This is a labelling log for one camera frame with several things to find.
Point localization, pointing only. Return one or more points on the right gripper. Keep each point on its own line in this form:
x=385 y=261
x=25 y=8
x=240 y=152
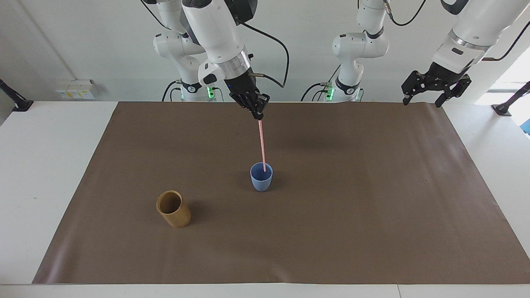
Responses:
x=242 y=82

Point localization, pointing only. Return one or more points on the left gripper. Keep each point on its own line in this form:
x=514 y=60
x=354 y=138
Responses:
x=443 y=75

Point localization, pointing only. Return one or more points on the pink chopstick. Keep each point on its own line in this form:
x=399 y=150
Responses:
x=262 y=145

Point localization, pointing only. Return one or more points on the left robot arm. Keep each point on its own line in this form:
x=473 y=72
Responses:
x=476 y=25

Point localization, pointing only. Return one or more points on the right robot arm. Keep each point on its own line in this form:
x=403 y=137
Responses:
x=215 y=37

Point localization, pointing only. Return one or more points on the blue cup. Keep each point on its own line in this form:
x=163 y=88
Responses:
x=261 y=181

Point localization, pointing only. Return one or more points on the brown bamboo cup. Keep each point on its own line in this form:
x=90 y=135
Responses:
x=179 y=217

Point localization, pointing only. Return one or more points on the black stand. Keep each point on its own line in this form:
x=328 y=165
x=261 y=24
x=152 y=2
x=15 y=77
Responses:
x=16 y=101
x=507 y=105

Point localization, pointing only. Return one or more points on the blue object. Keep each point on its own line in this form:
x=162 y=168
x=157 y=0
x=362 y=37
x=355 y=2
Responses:
x=526 y=127

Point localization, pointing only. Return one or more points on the white wall socket box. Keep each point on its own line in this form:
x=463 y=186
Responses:
x=76 y=89

